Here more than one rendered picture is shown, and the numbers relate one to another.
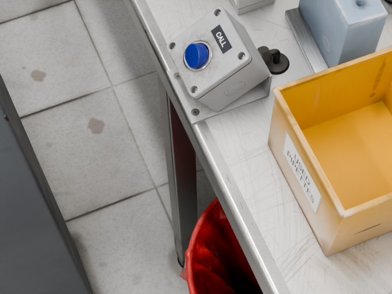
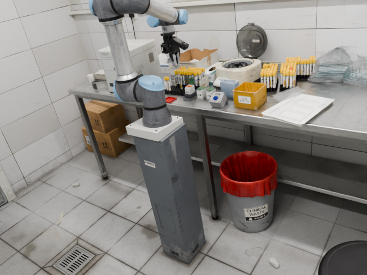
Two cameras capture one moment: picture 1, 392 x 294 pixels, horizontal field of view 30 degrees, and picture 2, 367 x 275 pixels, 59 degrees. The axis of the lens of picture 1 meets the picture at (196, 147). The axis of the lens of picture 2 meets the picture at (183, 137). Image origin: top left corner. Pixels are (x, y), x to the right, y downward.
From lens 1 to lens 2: 131 cm
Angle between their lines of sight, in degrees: 38
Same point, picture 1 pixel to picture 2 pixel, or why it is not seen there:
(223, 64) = (220, 96)
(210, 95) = (221, 102)
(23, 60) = (131, 207)
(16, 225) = (188, 174)
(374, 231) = (260, 103)
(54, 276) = (195, 205)
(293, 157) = (241, 99)
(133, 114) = not seen: hidden behind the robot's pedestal
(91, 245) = not seen: hidden behind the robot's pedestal
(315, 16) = (226, 91)
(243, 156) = (232, 109)
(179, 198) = (210, 177)
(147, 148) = not seen: hidden behind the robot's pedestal
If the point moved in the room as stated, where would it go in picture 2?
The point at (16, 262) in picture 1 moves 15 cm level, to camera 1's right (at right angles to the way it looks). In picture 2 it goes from (188, 195) to (209, 183)
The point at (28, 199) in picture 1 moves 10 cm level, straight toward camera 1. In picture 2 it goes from (189, 162) to (206, 165)
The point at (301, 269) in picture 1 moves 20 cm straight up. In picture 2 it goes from (254, 113) to (252, 75)
